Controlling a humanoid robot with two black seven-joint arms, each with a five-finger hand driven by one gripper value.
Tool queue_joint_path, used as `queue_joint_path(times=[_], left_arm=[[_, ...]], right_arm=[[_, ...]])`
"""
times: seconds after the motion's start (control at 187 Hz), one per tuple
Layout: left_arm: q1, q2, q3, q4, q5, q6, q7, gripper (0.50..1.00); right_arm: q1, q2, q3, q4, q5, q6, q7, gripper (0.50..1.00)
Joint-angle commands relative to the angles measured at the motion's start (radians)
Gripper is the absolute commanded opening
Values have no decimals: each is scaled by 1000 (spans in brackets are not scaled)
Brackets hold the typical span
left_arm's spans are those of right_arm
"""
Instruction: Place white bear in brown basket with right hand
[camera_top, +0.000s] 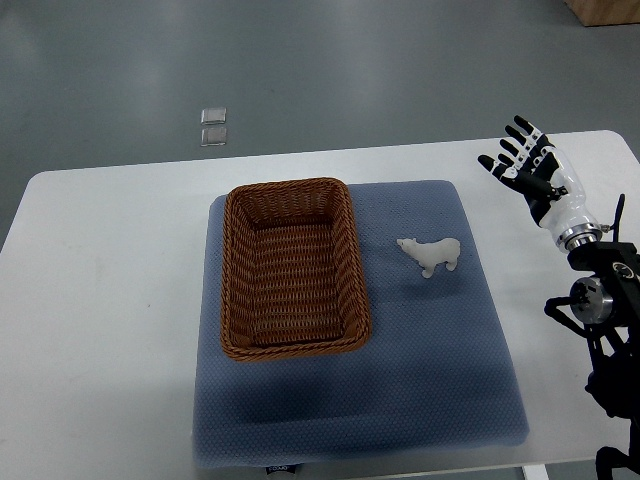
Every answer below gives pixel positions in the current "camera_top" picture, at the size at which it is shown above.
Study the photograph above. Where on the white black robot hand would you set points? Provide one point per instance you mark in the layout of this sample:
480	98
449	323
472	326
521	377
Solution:
531	165

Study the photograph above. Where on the white bear figurine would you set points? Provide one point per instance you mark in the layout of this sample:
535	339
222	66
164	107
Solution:
429	255

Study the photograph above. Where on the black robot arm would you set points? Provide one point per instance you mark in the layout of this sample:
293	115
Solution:
603	308

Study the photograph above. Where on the brown wicker basket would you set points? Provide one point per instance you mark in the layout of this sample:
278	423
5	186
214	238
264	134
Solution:
292	280

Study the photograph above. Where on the wooden box corner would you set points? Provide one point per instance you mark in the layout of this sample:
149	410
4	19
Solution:
593	13

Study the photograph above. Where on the blue textured mat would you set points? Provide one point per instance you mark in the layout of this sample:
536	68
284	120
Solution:
435	374

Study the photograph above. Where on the white table leg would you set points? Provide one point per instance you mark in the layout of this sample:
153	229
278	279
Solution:
535	472

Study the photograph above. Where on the upper floor metal plate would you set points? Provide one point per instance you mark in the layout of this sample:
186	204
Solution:
213	115

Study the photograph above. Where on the black label tag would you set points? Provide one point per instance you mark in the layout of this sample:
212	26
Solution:
280	468

